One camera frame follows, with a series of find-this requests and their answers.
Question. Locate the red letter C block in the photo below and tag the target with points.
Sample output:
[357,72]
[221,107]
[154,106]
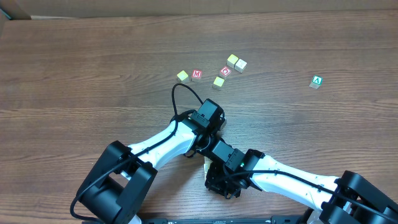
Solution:
[225,72]

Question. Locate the yellow block top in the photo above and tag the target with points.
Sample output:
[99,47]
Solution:
[231,60]

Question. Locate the plain wooden block top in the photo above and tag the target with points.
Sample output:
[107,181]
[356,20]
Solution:
[240,65]

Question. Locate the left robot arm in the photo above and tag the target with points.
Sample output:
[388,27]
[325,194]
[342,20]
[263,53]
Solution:
[116,186]

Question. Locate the red letter M block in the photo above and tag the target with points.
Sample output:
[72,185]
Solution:
[196,75]

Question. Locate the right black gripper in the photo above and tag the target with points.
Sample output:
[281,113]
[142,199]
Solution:
[216,183]

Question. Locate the green letter V block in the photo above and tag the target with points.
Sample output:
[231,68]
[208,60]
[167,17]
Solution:
[316,82]

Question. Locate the yellow block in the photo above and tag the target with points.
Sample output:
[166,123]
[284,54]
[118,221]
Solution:
[231,60]
[207,160]
[218,83]
[183,77]

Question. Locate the wooden letter E block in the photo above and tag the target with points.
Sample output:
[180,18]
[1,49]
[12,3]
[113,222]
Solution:
[223,123]

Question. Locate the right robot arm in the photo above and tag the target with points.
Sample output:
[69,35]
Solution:
[346,199]

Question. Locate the wooden letter B block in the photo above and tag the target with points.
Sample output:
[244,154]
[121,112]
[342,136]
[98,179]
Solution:
[206,167]

